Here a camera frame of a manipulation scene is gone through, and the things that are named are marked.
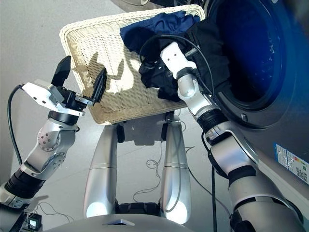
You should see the black wheeled basket cart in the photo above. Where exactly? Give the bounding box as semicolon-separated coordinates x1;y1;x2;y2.
116;116;171;145

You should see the small black electronic box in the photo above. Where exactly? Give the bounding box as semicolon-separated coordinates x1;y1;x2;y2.
24;212;43;230

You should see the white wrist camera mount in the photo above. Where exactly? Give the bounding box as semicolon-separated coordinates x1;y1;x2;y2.
22;82;85;116
160;42;197;79

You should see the blue white energy label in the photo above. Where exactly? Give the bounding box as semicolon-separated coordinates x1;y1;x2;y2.
274;143;309;178

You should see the pale woven laundry basket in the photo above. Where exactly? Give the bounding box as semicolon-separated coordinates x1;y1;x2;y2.
59;4;206;126

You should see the silver robot leg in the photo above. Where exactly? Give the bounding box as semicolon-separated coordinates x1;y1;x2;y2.
83;122;119;218
160;113;193;224

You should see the thin floor wire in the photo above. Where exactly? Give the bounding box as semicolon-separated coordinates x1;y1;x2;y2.
132;140;196;203

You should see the black garment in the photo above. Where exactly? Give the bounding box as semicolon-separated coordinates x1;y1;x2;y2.
139;18;230;102

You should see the black robot waist joint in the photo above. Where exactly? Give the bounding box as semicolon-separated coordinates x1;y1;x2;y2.
115;202;161;216

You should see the navy blue garment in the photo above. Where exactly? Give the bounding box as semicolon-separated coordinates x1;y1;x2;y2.
120;10;201;53

